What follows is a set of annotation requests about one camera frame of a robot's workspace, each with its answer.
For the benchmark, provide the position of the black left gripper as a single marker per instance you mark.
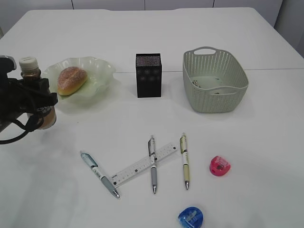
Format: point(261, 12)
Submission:
point(17, 105)

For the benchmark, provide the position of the brown Nescafe coffee bottle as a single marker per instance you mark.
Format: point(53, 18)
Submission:
point(31, 75)

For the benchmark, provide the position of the sugared bread roll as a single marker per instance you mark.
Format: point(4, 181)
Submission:
point(70, 80)

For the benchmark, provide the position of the clear plastic ruler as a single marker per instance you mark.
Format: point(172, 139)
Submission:
point(142, 165)

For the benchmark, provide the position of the blue pencil sharpener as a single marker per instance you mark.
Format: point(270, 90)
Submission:
point(191, 217)

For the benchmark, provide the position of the pink pencil sharpener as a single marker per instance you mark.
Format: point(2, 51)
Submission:
point(219, 166)

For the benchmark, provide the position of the green wavy glass plate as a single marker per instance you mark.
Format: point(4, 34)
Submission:
point(100, 74)

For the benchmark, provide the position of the blue grey ballpoint pen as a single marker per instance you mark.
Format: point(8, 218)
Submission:
point(92, 164)

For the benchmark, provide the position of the black mesh pen holder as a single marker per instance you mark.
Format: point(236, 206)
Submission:
point(148, 75)

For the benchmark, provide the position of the olive green ballpoint pen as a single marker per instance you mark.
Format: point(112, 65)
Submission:
point(185, 160)

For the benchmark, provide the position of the green plastic woven basket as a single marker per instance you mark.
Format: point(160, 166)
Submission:
point(213, 69)

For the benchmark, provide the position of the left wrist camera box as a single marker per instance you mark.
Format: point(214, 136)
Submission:
point(7, 64)

